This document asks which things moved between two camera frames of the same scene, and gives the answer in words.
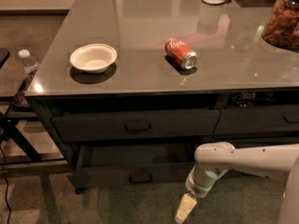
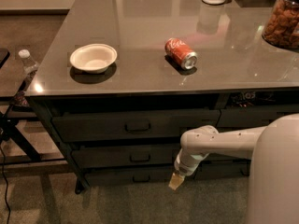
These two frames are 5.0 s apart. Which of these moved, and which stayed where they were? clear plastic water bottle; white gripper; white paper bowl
Moved: white gripper
Stayed: clear plastic water bottle; white paper bowl
